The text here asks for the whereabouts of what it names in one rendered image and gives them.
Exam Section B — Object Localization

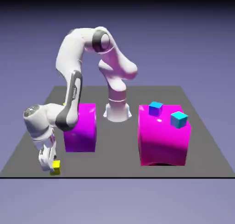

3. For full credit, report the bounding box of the large purple box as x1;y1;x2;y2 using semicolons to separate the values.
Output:
63;103;97;153

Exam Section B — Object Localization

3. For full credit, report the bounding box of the large magenta box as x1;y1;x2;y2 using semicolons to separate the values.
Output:
138;104;192;167

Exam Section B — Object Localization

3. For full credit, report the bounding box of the small cyan cube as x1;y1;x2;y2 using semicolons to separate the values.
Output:
170;111;188;129

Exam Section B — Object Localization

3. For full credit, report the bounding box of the small blue cube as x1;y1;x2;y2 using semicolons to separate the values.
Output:
148;101;164;118

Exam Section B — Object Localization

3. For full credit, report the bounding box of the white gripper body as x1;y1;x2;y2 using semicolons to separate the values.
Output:
38;142;57;172

